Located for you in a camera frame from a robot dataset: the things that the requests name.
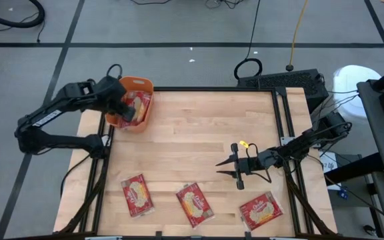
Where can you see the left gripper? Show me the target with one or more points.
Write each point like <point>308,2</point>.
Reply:
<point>124,110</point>

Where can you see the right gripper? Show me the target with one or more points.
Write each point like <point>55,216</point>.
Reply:
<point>248,165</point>

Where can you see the red Orville popcorn bag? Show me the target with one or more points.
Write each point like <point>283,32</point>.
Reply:
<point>261,210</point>
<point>138,195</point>
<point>194,205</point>
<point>142,101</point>
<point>125,124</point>

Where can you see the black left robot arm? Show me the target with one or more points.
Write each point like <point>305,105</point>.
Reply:
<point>45,116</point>

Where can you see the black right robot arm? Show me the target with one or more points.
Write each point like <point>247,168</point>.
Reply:
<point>298,146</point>

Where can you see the yellow tape tag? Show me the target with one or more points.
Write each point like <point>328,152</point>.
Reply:
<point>243,144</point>

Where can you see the orange plastic basket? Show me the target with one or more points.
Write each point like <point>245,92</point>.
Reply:
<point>138,83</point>

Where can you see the silver mounting plate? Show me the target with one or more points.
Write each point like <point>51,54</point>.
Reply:
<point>106,140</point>
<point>287,140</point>

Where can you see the white paper sheet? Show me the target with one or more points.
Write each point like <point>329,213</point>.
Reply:
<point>328,165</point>

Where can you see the white round bin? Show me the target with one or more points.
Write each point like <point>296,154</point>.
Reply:
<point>348,83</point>

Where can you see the grey equipment cart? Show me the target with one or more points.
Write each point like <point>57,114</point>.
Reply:
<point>378,133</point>

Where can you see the black aluminium table frame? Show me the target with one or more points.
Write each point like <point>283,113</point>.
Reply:
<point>212,89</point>

